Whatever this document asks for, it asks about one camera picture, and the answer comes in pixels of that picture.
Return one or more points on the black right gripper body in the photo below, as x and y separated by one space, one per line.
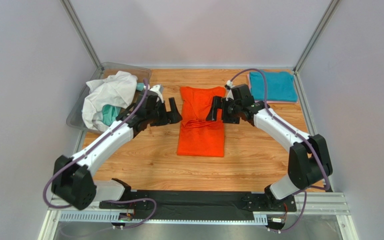
224 111

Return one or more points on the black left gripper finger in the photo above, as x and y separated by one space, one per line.
173 115
164 122

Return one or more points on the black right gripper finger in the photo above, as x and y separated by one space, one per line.
216 105
230 120

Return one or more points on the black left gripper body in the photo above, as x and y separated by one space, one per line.
160 109

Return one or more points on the orange t-shirt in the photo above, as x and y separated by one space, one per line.
197 136

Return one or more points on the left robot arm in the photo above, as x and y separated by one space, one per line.
72 178

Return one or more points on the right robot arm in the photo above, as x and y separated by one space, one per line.
308 156

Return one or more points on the folded pink t-shirt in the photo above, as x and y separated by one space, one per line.
278 101

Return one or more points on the white t-shirt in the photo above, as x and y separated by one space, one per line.
93 103

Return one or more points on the teal green t-shirt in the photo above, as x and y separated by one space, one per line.
118 96

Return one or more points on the folded blue t-shirt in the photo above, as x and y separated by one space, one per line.
275 86

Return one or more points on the clear plastic bin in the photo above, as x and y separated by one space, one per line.
105 69

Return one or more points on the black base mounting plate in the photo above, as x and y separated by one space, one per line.
200 205

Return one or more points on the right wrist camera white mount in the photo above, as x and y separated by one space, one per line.
228 86

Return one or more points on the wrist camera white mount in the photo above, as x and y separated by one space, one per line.
228 86
158 90

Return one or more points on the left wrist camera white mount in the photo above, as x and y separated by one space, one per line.
158 90

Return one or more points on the aluminium frame rail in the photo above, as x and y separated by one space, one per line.
319 216

